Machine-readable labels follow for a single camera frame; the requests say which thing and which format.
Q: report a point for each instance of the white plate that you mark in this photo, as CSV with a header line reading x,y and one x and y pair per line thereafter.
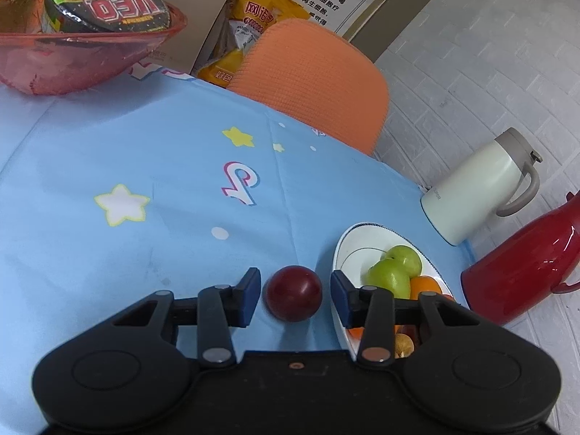
x,y
358,249

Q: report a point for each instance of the brown cardboard box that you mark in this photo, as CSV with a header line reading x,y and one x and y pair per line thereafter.
x,y
190,18

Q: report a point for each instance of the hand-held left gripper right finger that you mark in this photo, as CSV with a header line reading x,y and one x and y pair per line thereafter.
x,y
342,297

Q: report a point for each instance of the small orange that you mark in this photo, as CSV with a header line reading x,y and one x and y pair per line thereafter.
x,y
354,334

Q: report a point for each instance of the green apple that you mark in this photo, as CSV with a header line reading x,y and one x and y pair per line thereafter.
x,y
405,258
387,277

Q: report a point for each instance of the yellow snack bag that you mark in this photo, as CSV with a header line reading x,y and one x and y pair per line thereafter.
x,y
263,13

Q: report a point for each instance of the red thermos jug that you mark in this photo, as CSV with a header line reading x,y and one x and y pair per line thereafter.
x,y
525,267

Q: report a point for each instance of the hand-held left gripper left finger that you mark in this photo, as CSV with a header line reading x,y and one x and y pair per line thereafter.
x,y
248,297

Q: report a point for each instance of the blue star-print tablecloth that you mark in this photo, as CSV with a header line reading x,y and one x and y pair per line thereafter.
x,y
136,235

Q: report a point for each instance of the white thermos jug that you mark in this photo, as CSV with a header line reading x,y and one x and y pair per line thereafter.
x,y
471,190

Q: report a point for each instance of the pink plastic bowl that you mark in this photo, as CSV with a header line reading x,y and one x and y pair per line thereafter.
x,y
68,61

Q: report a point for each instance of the orange chair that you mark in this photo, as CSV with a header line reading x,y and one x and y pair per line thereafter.
x,y
317,81

